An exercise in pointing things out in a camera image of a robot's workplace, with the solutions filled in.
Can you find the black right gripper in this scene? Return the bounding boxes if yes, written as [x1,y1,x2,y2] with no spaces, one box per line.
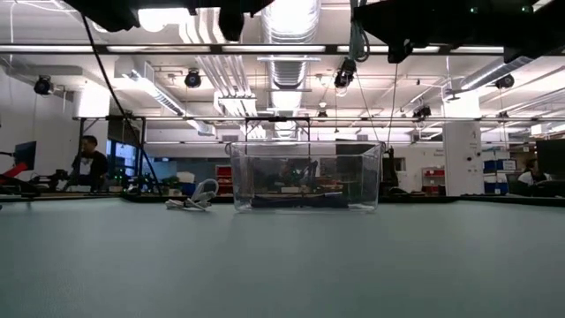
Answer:
[352,0,509,64]

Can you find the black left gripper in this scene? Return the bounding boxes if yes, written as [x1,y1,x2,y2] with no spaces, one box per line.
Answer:
[185,0,275,42]

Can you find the white smooth USB-C cable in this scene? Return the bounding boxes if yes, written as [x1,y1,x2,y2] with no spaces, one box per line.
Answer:
[164,178,220,212]

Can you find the black braided USB-C cable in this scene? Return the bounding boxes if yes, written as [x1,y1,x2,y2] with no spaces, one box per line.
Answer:
[250,192,350,210]

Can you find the clear plastic bin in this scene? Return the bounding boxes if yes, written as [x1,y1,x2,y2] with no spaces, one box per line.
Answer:
[225,140,386,214]

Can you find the red storage bin shelf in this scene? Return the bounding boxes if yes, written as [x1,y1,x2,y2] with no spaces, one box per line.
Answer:
[215,164,234,196]

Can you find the white square column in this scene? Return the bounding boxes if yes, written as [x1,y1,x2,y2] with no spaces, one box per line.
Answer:
[442,95,485,197]

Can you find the grey shelf with red bins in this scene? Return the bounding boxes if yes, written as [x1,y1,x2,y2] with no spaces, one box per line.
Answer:
[421,166,446,195]

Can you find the person in black shirt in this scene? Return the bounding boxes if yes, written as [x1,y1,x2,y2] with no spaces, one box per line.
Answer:
[70,135,110,192]

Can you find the blue storage bin stack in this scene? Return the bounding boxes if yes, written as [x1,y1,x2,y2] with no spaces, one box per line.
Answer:
[483,158,518,195]

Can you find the person at desk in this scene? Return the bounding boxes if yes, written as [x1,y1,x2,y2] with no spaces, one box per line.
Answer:
[516,158,552,186]

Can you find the large dark monitor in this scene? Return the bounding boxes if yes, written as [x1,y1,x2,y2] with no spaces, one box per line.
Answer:
[536,139,565,176]

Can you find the small dark monitor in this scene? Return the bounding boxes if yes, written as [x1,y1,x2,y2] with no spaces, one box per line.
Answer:
[13,140,38,171]

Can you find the red machine part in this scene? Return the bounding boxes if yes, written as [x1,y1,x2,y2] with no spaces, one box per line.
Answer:
[0,162,28,183]

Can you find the black rig frame crossbar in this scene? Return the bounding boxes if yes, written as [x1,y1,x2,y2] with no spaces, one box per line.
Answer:
[0,42,565,57]

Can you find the black hanging overhead camera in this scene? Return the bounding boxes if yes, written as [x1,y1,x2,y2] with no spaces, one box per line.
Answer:
[334,57,358,89]

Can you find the silver spiral air duct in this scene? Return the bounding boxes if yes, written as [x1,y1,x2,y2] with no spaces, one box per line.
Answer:
[260,0,321,142]

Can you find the small black background frame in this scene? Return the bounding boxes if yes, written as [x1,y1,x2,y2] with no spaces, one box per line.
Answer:
[244,116,312,143]

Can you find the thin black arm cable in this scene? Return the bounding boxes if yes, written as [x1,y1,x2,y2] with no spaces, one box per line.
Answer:
[80,11,163,196]

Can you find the black background station frame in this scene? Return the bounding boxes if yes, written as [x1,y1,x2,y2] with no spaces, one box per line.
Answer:
[72,114,147,195]

